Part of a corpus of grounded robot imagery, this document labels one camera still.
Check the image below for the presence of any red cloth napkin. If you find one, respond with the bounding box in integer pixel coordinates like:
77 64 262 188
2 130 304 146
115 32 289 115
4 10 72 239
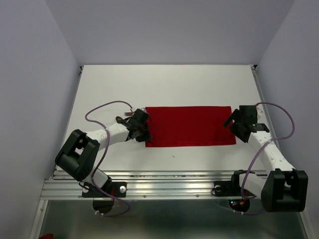
145 106 236 148

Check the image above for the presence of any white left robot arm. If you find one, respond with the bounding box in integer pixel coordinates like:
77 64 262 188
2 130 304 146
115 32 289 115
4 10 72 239
55 109 152 196

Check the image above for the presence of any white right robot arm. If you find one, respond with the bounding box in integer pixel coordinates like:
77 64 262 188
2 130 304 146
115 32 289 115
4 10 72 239
224 105 309 212

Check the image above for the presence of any dark wooden spoon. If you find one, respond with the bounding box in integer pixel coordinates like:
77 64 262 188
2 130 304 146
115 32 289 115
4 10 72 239
115 116 130 124

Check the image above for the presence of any red object bottom left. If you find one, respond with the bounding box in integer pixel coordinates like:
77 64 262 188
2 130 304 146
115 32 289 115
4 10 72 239
38 233 54 239

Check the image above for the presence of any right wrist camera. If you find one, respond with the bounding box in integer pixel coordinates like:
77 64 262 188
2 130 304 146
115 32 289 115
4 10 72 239
256 106 264 120

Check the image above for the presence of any aluminium right side rail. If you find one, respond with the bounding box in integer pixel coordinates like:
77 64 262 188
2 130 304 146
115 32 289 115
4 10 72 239
250 64 287 172

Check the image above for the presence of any aluminium rail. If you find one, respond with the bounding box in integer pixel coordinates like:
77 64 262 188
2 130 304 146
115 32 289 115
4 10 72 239
250 64 287 172
50 63 84 177

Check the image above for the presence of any aluminium front rail frame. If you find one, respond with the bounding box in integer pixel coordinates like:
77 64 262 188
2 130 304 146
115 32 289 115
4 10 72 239
40 170 233 201

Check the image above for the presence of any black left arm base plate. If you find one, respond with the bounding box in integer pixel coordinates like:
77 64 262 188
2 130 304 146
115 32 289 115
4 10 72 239
79 181 127 198

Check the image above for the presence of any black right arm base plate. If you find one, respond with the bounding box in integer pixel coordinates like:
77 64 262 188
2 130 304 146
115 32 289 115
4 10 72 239
211 180 260 197

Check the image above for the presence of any aluminium left side rail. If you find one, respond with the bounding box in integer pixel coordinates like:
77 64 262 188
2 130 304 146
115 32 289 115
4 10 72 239
50 63 84 177

